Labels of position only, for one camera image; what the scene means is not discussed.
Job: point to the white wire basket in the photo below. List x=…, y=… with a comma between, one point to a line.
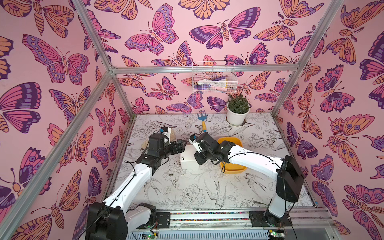
x=214, y=79

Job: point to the white block with screws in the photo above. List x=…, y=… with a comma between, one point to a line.
x=187, y=158

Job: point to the beige work glove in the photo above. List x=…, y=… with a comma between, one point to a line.
x=145, y=144

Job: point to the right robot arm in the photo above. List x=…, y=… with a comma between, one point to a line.
x=285, y=171

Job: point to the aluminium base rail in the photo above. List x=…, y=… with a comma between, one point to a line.
x=242, y=224

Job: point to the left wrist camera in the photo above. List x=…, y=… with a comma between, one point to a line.
x=167, y=132

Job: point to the white pot green plant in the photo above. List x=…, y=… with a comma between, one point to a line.
x=238, y=108

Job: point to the blue yellow garden fork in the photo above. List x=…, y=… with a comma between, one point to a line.
x=202, y=116

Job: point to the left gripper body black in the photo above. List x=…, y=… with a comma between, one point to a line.
x=171, y=149

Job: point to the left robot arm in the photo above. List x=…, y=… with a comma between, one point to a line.
x=126, y=189

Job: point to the yellow plastic tray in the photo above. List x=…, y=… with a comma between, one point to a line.
x=233, y=168

